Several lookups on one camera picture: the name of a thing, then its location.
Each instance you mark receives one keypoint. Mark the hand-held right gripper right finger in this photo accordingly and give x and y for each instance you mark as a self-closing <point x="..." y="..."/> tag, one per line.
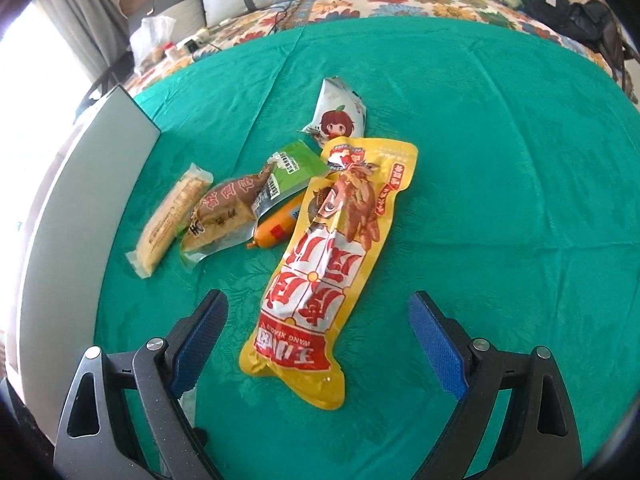
<point x="440" y="345"/>

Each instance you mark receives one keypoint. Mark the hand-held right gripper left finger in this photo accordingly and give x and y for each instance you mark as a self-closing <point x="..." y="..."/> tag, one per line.
<point x="200" y="345"/>

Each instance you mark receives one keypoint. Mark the packed corn cob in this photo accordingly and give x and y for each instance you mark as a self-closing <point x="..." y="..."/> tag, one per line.
<point x="167" y="215"/>

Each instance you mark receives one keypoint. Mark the long yellow snack packet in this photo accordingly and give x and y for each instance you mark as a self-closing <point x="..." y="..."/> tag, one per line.
<point x="320" y="270"/>

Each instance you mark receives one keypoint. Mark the long white storage box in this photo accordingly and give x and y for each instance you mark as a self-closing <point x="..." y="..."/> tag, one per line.
<point x="75" y="210"/>

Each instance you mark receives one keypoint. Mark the white cartoon snack packet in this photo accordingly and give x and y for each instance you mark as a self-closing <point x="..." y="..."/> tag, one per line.
<point x="335" y="110"/>

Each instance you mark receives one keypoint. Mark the brown tofu snack packet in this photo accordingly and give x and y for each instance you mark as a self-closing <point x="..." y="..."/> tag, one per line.
<point x="220" y="215"/>

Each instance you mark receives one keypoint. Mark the orange sausage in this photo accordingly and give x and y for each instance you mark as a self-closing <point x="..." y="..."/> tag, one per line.
<point x="272" y="227"/>

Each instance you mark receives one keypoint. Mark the green blanket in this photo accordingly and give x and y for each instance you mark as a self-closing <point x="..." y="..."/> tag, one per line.
<point x="475" y="185"/>

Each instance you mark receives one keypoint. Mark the green snack packet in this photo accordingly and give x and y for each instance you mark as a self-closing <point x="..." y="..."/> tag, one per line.
<point x="295" y="165"/>

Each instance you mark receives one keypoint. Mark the dark wooden chair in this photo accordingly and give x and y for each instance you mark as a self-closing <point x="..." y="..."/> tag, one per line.
<point x="102" y="85"/>

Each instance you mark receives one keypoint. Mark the white plastic bag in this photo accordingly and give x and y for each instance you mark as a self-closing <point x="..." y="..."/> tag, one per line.
<point x="150" y="40"/>

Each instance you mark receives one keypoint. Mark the floral bedsheet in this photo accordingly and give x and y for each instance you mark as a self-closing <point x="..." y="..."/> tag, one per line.
<point x="400" y="2"/>

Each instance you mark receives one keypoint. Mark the brown handbag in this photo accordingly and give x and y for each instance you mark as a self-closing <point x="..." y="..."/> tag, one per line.
<point x="620" y="45"/>

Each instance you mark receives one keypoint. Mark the black clothes pile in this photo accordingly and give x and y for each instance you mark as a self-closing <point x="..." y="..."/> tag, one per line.
<point x="560" y="15"/>

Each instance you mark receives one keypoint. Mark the grey curtain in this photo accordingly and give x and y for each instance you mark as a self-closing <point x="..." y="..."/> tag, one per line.
<point x="80" y="10"/>

